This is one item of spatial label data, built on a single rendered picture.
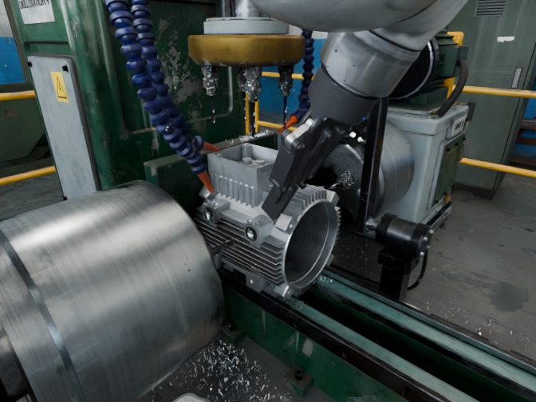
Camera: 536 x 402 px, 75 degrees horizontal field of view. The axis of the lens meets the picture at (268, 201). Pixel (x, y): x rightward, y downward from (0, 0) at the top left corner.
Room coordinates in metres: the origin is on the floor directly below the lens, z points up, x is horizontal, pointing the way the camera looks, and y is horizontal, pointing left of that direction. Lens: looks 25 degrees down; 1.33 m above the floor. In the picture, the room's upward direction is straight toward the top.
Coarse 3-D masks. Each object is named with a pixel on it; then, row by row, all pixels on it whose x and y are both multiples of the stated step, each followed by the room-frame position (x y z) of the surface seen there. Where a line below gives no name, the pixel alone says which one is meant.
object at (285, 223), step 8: (200, 192) 0.58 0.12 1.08; (208, 192) 0.57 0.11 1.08; (328, 192) 0.55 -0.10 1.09; (208, 200) 0.57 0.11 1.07; (336, 200) 0.55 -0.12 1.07; (280, 216) 0.47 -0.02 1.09; (288, 216) 0.46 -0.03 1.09; (280, 224) 0.46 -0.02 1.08; (288, 224) 0.45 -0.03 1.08; (288, 232) 0.45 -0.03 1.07; (328, 264) 0.55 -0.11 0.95; (280, 288) 0.46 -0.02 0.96; (288, 288) 0.45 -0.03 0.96; (288, 296) 0.45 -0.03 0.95
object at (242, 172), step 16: (240, 144) 0.66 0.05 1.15; (208, 160) 0.59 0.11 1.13; (224, 160) 0.57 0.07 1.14; (240, 160) 0.65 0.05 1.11; (256, 160) 0.59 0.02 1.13; (272, 160) 0.62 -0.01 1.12; (224, 176) 0.57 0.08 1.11; (240, 176) 0.54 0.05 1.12; (256, 176) 0.52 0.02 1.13; (224, 192) 0.57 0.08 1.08; (240, 192) 0.54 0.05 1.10; (256, 192) 0.52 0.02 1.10
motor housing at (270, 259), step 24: (264, 192) 0.52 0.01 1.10; (312, 192) 0.51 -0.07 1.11; (240, 216) 0.51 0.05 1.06; (312, 216) 0.59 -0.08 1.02; (336, 216) 0.56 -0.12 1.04; (216, 240) 0.53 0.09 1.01; (240, 240) 0.49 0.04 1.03; (264, 240) 0.46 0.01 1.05; (288, 240) 0.45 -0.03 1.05; (312, 240) 0.58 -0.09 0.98; (240, 264) 0.50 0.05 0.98; (264, 264) 0.45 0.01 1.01; (288, 264) 0.55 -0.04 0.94; (312, 264) 0.54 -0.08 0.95
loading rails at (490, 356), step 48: (240, 288) 0.52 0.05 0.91; (336, 288) 0.51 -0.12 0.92; (240, 336) 0.50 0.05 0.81; (288, 336) 0.44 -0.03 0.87; (336, 336) 0.39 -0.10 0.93; (384, 336) 0.44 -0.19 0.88; (432, 336) 0.40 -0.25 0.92; (288, 384) 0.40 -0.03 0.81; (336, 384) 0.38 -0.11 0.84; (384, 384) 0.33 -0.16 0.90; (432, 384) 0.32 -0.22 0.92; (480, 384) 0.34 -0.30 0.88; (528, 384) 0.32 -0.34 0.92
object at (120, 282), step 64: (128, 192) 0.38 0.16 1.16; (0, 256) 0.27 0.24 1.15; (64, 256) 0.27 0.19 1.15; (128, 256) 0.29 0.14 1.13; (192, 256) 0.33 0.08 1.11; (0, 320) 0.22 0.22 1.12; (64, 320) 0.23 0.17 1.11; (128, 320) 0.25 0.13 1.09; (192, 320) 0.29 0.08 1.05; (64, 384) 0.21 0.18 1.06; (128, 384) 0.23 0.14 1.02
